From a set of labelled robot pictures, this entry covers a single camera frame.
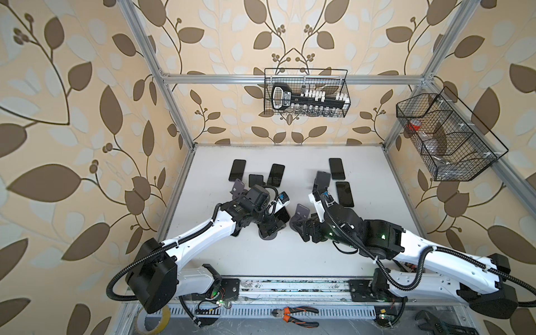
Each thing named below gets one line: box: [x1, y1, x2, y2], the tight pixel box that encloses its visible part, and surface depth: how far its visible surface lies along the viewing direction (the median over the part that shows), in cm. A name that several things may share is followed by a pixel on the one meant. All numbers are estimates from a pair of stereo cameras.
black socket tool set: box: [271, 82, 349, 116], surface depth 86 cm
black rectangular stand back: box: [312, 170, 332, 196], surface depth 98 cm
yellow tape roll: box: [134, 304, 171, 335], surface depth 67 cm
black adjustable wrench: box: [415, 309, 481, 335], surface depth 68 cm
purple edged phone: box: [228, 159, 247, 182], surface depth 113 cm
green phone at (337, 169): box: [328, 157, 346, 181], surface depth 113 cm
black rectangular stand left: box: [248, 174, 266, 188], surface depth 96 cm
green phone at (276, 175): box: [266, 163, 286, 188], surface depth 111 cm
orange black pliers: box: [271, 305, 320, 329], surface depth 71 cm
